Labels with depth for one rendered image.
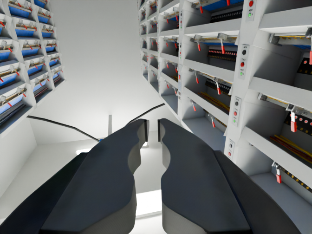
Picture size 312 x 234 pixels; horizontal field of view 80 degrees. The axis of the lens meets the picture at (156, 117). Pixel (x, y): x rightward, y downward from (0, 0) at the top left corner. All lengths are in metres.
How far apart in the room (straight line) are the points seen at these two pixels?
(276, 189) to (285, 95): 0.46
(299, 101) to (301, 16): 0.22
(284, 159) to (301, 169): 0.05
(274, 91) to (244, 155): 0.34
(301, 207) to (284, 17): 0.67
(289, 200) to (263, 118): 0.33
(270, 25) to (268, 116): 0.36
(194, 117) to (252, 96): 0.80
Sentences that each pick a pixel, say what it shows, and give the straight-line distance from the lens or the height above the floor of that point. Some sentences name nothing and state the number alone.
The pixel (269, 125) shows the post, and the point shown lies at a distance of 0.91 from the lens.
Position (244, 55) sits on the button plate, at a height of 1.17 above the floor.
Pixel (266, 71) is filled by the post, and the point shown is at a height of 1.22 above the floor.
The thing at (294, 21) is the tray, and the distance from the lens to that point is 0.66.
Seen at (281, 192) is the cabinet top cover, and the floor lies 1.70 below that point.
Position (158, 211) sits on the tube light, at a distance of 2.32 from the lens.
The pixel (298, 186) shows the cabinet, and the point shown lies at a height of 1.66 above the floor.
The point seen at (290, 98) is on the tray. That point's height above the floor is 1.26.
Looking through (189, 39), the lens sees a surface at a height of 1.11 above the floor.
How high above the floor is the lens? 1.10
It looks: 23 degrees up
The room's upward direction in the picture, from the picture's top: 178 degrees clockwise
